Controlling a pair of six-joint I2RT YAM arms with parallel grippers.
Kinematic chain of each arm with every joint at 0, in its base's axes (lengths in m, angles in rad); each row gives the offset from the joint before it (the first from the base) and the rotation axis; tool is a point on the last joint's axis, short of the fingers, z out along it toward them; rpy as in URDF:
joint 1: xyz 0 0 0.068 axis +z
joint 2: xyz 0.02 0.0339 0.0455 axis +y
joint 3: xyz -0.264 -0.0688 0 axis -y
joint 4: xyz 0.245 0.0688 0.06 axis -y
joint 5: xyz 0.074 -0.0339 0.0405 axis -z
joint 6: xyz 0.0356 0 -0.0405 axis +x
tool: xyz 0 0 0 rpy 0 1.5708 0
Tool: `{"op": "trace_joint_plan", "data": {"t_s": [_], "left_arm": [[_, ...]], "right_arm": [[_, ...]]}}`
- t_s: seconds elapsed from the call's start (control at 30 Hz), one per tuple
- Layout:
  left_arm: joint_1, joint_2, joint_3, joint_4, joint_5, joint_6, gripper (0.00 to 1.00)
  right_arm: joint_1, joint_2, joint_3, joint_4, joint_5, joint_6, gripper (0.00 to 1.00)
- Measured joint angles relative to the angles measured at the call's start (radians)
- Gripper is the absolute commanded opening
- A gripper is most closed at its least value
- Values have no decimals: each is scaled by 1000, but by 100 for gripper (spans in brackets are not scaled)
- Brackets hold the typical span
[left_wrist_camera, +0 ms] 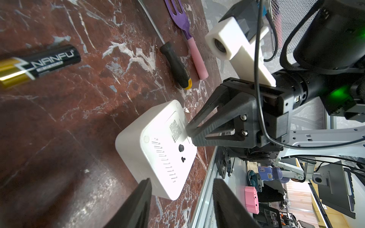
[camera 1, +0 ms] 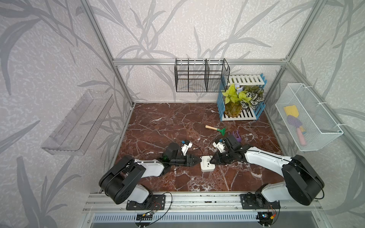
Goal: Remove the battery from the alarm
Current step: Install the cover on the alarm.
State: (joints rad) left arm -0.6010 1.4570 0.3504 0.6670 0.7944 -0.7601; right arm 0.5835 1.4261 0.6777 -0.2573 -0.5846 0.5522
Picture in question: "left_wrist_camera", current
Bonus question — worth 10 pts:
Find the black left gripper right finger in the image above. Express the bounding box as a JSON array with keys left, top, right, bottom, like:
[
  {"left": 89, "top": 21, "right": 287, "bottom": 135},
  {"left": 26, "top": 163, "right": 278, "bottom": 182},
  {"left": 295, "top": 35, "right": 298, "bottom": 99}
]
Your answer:
[{"left": 213, "top": 179, "right": 260, "bottom": 228}]

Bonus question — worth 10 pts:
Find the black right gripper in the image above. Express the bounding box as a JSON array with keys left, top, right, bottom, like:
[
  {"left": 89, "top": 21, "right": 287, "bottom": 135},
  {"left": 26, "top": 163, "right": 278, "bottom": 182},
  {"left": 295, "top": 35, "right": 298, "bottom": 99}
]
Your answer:
[{"left": 186, "top": 71, "right": 308, "bottom": 151}]

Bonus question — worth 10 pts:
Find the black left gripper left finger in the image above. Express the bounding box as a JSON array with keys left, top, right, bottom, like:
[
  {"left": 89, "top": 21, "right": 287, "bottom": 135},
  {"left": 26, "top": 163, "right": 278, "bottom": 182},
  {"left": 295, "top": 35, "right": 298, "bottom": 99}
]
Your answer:
[{"left": 105, "top": 178, "right": 152, "bottom": 228}]

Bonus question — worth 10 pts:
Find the black handled screwdriver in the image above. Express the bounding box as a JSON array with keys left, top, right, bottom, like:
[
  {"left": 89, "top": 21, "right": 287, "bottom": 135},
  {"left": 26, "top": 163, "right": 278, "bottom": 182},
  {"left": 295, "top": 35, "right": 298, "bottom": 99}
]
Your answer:
[{"left": 137, "top": 0, "right": 193, "bottom": 90}]

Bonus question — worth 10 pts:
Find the black gold AA battery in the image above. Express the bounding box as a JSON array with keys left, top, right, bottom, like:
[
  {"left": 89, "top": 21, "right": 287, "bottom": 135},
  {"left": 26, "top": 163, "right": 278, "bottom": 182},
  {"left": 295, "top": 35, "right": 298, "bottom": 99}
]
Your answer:
[{"left": 1, "top": 45, "right": 81, "bottom": 89}]

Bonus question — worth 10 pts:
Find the white battery cover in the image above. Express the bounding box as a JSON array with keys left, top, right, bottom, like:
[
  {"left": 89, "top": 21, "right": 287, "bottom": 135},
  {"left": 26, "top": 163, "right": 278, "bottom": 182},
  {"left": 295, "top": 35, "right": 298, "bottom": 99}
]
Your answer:
[{"left": 166, "top": 111, "right": 191, "bottom": 146}]

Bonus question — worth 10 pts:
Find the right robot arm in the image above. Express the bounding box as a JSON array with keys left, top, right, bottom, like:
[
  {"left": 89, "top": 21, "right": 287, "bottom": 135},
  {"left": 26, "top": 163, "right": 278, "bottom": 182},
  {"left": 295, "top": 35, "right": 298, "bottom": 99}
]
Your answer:
[{"left": 186, "top": 1, "right": 365, "bottom": 151}]

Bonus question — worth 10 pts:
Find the pink box in background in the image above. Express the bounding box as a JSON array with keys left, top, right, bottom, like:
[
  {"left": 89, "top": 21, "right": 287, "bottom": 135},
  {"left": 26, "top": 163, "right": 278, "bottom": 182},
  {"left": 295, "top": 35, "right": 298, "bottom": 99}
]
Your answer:
[{"left": 244, "top": 186, "right": 259, "bottom": 214}]

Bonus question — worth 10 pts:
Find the aluminium front rail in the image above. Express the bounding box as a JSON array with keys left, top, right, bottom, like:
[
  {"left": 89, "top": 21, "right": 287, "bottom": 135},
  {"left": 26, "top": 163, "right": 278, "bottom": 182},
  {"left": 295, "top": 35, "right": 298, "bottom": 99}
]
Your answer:
[{"left": 189, "top": 147, "right": 229, "bottom": 228}]

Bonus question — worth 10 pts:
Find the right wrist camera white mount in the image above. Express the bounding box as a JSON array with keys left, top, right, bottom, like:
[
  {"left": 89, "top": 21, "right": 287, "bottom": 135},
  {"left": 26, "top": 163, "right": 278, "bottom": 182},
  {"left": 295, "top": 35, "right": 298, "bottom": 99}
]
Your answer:
[{"left": 205, "top": 1, "right": 262, "bottom": 82}]

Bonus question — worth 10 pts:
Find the purple fork pink handle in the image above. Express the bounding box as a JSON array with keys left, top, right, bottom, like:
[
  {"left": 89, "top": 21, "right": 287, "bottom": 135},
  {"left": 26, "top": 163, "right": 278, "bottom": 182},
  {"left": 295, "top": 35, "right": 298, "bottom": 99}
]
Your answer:
[{"left": 164, "top": 0, "right": 209, "bottom": 80}]

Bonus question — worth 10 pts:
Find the white wire mesh basket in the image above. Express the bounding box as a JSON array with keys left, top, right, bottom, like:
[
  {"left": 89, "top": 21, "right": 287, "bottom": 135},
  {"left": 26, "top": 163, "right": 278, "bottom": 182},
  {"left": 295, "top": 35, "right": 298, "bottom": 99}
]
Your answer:
[{"left": 268, "top": 0, "right": 317, "bottom": 58}]

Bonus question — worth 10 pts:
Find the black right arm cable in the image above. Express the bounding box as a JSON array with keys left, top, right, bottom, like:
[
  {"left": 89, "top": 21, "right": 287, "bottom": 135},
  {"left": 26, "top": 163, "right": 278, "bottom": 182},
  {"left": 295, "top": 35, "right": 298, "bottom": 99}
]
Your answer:
[{"left": 253, "top": 0, "right": 365, "bottom": 151}]

